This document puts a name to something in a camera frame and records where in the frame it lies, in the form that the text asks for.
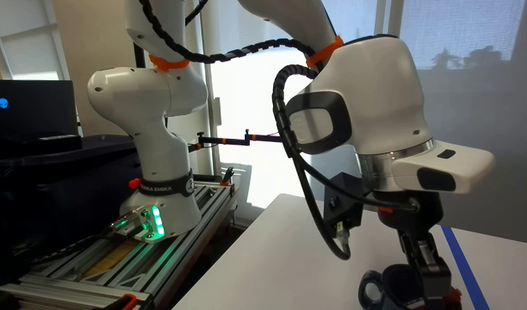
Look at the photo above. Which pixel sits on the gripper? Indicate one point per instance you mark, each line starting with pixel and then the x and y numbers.
pixel 411 217

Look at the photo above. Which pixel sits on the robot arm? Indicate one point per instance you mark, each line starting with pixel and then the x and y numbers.
pixel 160 150

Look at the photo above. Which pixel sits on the dark blue mug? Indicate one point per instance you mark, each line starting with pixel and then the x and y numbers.
pixel 396 280

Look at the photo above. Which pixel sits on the blue tape strip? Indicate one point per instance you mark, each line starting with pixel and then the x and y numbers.
pixel 463 267

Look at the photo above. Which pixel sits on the black clamp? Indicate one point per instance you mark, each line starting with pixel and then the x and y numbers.
pixel 227 175

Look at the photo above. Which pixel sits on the window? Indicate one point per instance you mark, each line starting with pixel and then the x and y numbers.
pixel 457 30
pixel 31 51
pixel 250 107

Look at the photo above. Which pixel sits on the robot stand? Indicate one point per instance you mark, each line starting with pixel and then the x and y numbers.
pixel 177 258

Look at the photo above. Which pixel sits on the dark blue storage bin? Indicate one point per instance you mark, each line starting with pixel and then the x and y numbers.
pixel 74 181

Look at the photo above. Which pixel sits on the black laptop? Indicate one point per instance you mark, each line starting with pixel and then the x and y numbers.
pixel 29 112

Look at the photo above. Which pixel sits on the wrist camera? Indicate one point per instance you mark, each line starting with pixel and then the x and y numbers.
pixel 343 202

